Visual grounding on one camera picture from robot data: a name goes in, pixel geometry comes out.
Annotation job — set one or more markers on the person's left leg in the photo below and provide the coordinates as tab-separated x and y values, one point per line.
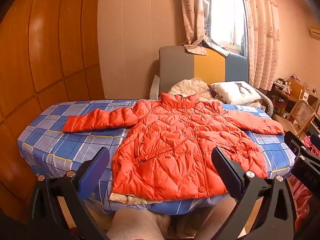
137	225

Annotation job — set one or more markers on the grey yellow blue headboard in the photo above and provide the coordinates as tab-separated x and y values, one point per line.
180	67

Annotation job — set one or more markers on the white quilted jacket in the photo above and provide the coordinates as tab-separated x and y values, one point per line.
190	86

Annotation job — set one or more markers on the grey padded bed rail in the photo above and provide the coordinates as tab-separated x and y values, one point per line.
266	102

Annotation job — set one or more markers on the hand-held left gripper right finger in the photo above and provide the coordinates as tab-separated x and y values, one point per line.
228	172

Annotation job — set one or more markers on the window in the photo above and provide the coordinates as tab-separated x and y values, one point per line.
226	12

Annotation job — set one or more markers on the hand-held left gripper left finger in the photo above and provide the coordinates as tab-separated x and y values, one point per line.
96	170

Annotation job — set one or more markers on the wicker chair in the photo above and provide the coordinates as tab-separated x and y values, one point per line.
301	113

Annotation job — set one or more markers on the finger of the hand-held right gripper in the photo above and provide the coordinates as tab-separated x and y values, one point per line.
296	142

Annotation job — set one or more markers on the cluttered wooden desk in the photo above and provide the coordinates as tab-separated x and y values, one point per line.
285	90

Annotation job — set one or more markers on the person's leg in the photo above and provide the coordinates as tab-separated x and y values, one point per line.
217	217
137	225

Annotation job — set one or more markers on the pink cloth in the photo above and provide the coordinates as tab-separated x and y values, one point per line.
303	200

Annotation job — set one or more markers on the bed with blue plaid sheet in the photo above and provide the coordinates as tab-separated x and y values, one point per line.
62	135

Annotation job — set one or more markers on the person's right leg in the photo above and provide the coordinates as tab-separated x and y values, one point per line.
217	217

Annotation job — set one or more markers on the wooden wardrobe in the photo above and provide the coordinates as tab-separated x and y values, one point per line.
45	55

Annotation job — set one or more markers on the wall air conditioner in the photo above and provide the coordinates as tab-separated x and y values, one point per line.
315	31

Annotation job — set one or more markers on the orange puffer jacket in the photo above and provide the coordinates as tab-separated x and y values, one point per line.
175	142

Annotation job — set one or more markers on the white printed pillow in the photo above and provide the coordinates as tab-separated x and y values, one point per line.
235	92

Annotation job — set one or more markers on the beige patterned curtain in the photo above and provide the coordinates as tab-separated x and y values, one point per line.
262	30
197	15

